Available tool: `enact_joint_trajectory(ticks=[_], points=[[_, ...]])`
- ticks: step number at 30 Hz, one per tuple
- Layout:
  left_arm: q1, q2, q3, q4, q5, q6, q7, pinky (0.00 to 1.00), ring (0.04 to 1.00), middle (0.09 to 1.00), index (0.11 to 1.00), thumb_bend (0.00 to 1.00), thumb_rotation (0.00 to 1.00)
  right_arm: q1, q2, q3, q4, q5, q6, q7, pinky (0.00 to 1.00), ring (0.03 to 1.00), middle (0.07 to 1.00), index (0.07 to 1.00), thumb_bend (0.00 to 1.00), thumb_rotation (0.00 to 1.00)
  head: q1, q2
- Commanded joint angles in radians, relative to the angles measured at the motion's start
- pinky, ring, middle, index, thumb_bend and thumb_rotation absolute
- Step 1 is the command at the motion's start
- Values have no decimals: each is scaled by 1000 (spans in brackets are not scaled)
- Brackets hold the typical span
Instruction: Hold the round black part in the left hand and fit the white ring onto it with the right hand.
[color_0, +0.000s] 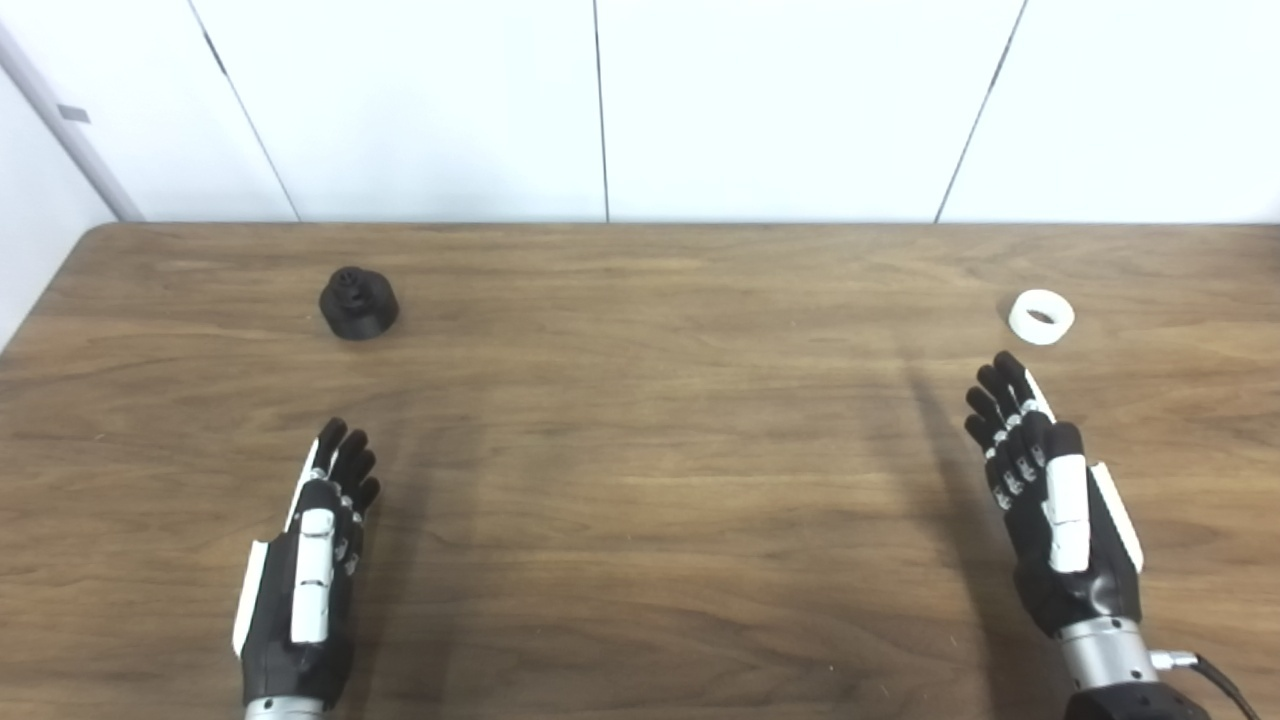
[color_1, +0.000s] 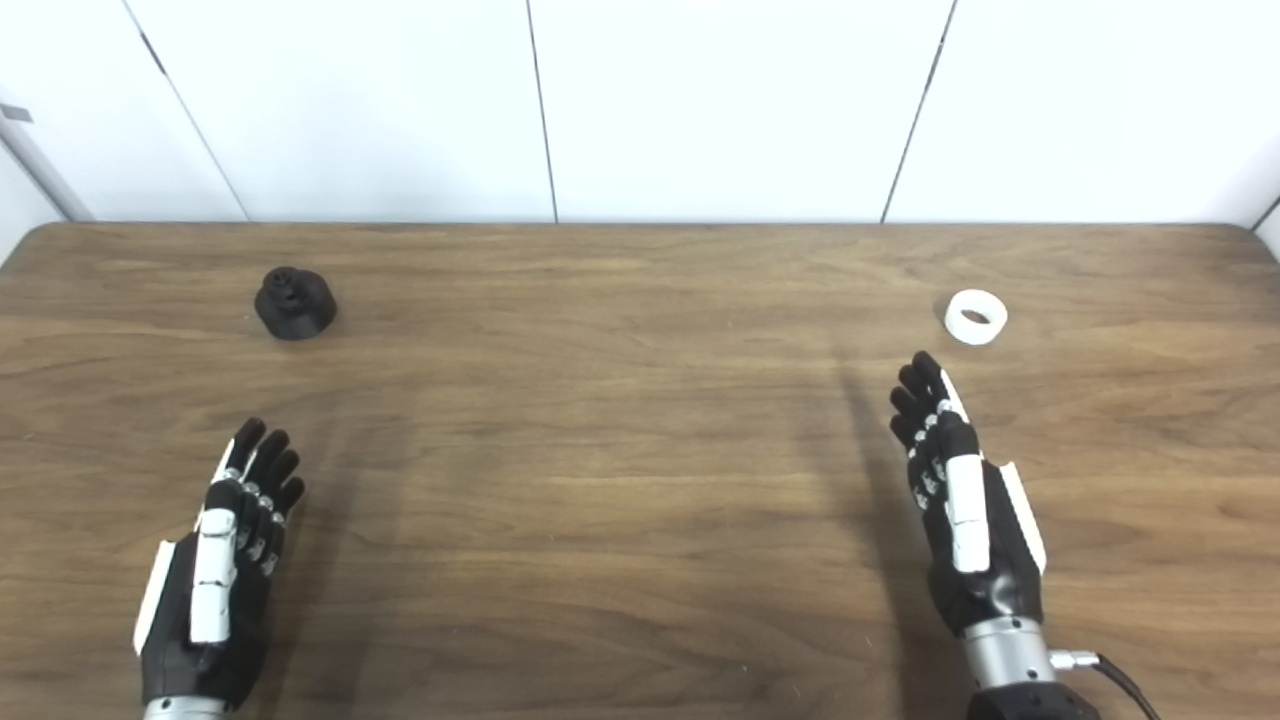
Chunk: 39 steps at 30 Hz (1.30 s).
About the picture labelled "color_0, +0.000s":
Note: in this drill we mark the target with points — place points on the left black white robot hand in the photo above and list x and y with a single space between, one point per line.
300 640

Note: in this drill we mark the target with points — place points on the round black part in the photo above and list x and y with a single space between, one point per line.
358 305

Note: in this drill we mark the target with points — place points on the small grey wall tag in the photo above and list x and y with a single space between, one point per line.
73 113

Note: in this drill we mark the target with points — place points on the grey wall corner trim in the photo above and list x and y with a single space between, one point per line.
70 130

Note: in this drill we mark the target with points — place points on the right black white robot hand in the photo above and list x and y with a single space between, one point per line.
1085 590

